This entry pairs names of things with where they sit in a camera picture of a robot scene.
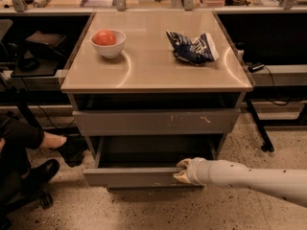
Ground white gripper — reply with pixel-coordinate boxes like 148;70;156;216
173;157;207;186

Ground grey drawer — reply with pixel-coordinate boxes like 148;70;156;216
84;134;223;188
106;184;204;192
73;108;240;136

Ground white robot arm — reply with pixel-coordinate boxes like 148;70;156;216
174;157;307;207

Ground grey top drawer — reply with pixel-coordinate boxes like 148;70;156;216
73;108;240;136

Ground grey drawer cabinet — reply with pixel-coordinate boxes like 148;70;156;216
59;10;256;192

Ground grey bottom drawer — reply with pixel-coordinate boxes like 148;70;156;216
106;184;204;192

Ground black desk leg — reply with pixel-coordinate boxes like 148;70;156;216
246;100;274;152

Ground black high heel shoe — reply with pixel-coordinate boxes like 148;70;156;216
53;136;88;168

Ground black power adapter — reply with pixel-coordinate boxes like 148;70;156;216
248;62;265;73

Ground blue crumpled chip bag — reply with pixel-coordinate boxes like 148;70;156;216
166;31;219;65

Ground black leather shoe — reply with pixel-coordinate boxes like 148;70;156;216
21;159;59;195

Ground black office chair base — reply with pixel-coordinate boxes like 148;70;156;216
0;172;55;230

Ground white ceramic bowl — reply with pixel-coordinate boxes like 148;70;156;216
90;30;126;58

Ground red apple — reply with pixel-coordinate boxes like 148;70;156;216
92;30;116;46

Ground person leg black trousers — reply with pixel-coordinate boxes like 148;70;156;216
0;114;67;177

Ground dark box under desk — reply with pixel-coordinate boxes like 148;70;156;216
25;31;67;59

